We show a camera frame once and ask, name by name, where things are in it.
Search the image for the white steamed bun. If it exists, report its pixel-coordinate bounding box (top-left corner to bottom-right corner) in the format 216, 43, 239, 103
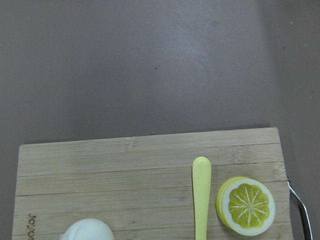
59, 218, 115, 240

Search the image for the yellow plastic knife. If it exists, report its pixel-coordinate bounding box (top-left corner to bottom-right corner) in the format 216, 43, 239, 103
192, 156, 212, 240

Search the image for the bamboo cutting board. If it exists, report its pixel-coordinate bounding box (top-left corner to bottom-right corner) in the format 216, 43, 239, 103
12, 127, 293, 240

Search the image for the thick lemon half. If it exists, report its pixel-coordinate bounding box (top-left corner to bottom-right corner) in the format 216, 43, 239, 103
215, 176, 276, 237

